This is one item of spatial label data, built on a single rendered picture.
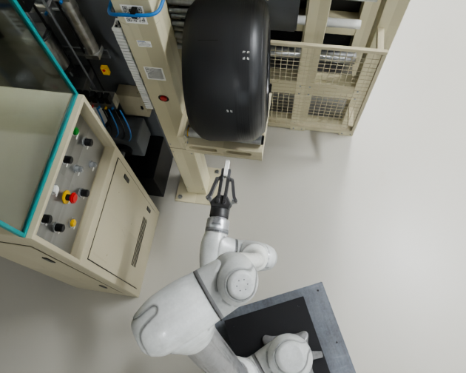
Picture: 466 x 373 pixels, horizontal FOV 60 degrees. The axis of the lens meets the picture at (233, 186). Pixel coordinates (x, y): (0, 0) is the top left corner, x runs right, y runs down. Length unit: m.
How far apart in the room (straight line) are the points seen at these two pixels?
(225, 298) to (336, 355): 0.98
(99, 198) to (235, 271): 1.01
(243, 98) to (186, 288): 0.71
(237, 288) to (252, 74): 0.75
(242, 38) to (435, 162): 1.91
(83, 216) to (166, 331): 0.94
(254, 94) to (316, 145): 1.49
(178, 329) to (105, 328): 1.68
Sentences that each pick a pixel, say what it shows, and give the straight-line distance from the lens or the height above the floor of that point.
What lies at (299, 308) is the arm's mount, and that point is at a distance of 1.74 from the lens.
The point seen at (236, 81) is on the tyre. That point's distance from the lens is 1.39.
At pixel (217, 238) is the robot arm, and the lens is 1.51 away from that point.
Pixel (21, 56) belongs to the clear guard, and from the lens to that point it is 1.35.
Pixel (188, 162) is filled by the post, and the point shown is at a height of 0.46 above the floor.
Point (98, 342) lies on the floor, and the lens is 2.63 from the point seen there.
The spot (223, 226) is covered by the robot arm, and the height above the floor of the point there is 1.01.
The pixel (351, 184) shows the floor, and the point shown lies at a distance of 2.76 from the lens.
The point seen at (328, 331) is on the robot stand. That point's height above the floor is 0.65.
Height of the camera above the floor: 2.46
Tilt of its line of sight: 66 degrees down
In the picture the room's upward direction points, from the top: 8 degrees counter-clockwise
